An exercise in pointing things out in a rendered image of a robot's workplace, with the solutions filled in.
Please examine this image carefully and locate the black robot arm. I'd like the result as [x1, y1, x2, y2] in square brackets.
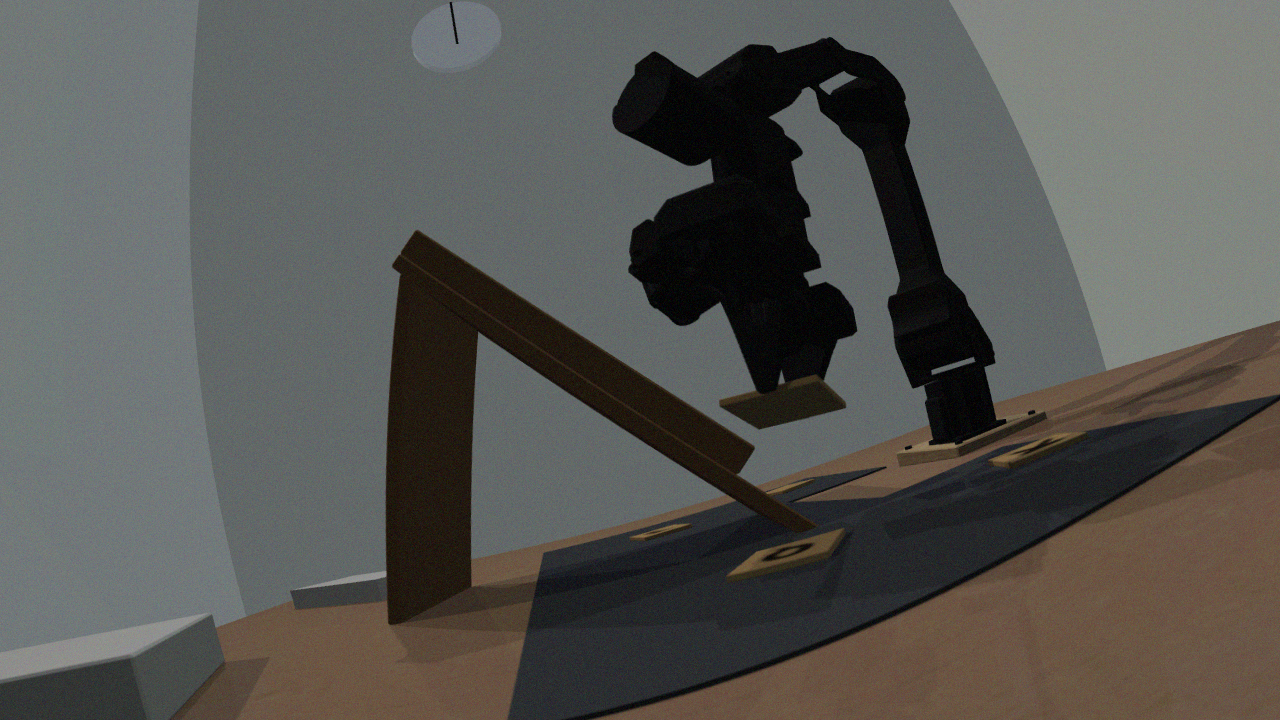
[612, 37, 1006, 445]

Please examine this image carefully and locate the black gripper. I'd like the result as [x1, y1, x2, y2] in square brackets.
[654, 163, 858, 395]

